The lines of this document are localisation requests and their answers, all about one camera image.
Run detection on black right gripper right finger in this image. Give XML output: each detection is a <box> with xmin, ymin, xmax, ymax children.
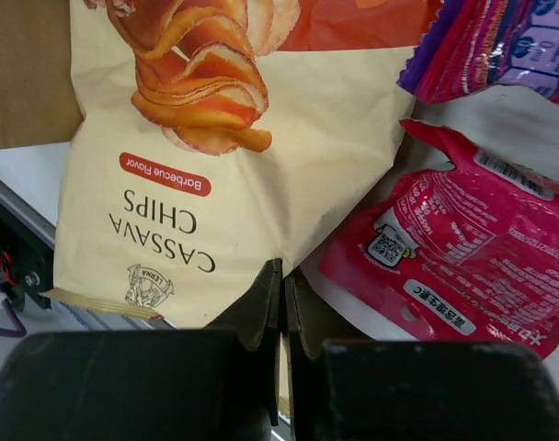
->
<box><xmin>284</xmin><ymin>275</ymin><xmax>559</xmax><ymax>440</ymax></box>

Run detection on pink small snack packet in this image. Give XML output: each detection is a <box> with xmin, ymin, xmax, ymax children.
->
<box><xmin>320</xmin><ymin>119</ymin><xmax>559</xmax><ymax>357</ymax></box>

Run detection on brown paper bag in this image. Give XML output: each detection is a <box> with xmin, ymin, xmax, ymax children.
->
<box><xmin>0</xmin><ymin>0</ymin><xmax>83</xmax><ymax>150</ymax></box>

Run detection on cassava chips bag cream red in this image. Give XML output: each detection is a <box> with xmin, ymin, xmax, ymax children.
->
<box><xmin>44</xmin><ymin>0</ymin><xmax>441</xmax><ymax>414</ymax></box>

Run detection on purple candy packet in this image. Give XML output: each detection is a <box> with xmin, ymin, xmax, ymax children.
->
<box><xmin>398</xmin><ymin>0</ymin><xmax>559</xmax><ymax>106</ymax></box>

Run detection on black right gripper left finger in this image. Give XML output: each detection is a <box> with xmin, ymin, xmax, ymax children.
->
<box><xmin>0</xmin><ymin>260</ymin><xmax>282</xmax><ymax>440</ymax></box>

